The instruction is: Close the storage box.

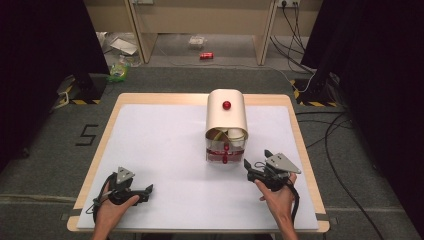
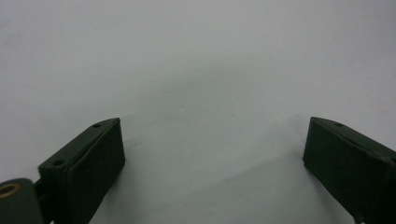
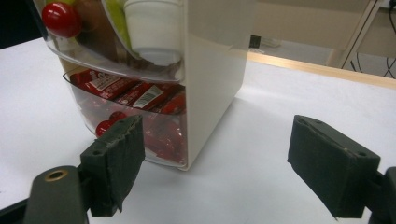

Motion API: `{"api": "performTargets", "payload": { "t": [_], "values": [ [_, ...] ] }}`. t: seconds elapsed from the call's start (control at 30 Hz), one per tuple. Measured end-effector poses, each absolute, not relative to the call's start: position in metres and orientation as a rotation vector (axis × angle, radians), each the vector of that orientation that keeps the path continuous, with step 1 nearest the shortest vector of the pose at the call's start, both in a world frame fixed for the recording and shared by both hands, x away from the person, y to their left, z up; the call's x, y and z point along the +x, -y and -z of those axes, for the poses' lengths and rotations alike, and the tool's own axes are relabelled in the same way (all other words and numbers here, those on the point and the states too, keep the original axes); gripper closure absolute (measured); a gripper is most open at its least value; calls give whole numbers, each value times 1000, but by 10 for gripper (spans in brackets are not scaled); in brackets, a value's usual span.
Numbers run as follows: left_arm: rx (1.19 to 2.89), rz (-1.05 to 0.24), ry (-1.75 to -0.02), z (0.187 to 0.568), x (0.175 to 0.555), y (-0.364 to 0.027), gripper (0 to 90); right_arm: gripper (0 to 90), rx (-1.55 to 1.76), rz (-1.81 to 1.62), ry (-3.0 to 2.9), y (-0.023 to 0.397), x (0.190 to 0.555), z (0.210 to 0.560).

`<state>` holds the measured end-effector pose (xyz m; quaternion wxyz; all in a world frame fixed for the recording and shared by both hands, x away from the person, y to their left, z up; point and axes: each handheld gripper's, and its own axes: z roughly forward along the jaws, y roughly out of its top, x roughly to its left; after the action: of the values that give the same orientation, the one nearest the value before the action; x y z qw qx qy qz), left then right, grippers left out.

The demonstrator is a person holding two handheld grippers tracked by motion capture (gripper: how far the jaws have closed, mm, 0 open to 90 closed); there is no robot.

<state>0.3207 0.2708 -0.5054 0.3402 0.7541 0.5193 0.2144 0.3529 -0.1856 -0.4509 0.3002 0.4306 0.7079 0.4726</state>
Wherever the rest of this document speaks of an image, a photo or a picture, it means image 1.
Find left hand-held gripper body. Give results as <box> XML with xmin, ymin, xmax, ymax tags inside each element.
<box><xmin>105</xmin><ymin>166</ymin><xmax>143</xmax><ymax>206</ymax></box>

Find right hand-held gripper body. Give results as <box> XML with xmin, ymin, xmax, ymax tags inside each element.
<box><xmin>253</xmin><ymin>152</ymin><xmax>302</xmax><ymax>193</ymax></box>

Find cream storage box red knob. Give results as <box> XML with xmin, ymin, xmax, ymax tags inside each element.
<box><xmin>204</xmin><ymin>88</ymin><xmax>250</xmax><ymax>165</ymax></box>

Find person's right hand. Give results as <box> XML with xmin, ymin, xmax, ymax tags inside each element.
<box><xmin>254</xmin><ymin>172</ymin><xmax>298</xmax><ymax>225</ymax></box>

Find person's left hand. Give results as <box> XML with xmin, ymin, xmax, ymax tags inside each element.
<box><xmin>94</xmin><ymin>181</ymin><xmax>141</xmax><ymax>232</ymax></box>

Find white cup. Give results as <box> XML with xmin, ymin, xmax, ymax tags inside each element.
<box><xmin>228</xmin><ymin>128</ymin><xmax>246</xmax><ymax>146</ymax></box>

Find white table mat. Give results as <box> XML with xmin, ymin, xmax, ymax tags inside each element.
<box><xmin>76</xmin><ymin>103</ymin><xmax>320</xmax><ymax>232</ymax></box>

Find black stand base striped tape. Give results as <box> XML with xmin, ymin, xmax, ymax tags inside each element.
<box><xmin>53</xmin><ymin>73</ymin><xmax>108</xmax><ymax>109</ymax></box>
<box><xmin>289</xmin><ymin>74</ymin><xmax>340</xmax><ymax>108</ymax></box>

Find green-yellow plastic bag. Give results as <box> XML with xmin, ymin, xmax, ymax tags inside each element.
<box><xmin>106</xmin><ymin>55</ymin><xmax>132</xmax><ymax>83</ymax></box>

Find clear plastic packet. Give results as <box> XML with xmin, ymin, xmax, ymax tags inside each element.
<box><xmin>188</xmin><ymin>35</ymin><xmax>208</xmax><ymax>50</ymax></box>

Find black curtain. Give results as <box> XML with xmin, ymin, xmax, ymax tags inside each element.
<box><xmin>0</xmin><ymin>0</ymin><xmax>111</xmax><ymax>174</ymax></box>
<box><xmin>300</xmin><ymin>0</ymin><xmax>424</xmax><ymax>231</ymax></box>

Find beige wooden desk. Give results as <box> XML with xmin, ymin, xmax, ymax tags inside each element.
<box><xmin>83</xmin><ymin>0</ymin><xmax>324</xmax><ymax>67</ymax></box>

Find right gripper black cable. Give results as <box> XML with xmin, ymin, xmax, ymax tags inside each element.
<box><xmin>253</xmin><ymin>161</ymin><xmax>301</xmax><ymax>225</ymax></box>

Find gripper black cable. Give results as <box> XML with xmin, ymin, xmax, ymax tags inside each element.
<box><xmin>85</xmin><ymin>173</ymin><xmax>118</xmax><ymax>224</ymax></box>
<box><xmin>253</xmin><ymin>161</ymin><xmax>301</xmax><ymax>225</ymax></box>

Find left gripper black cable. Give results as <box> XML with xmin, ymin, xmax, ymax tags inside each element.
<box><xmin>85</xmin><ymin>173</ymin><xmax>118</xmax><ymax>224</ymax></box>

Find long black floor cable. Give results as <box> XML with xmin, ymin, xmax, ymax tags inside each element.
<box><xmin>324</xmin><ymin>111</ymin><xmax>386</xmax><ymax>240</ymax></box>

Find thin black floor cable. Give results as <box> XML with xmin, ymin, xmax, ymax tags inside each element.
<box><xmin>294</xmin><ymin>110</ymin><xmax>355</xmax><ymax>150</ymax></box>

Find black socket cables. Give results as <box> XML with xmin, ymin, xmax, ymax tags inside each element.
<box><xmin>269</xmin><ymin>1</ymin><xmax>316</xmax><ymax>74</ymax></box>

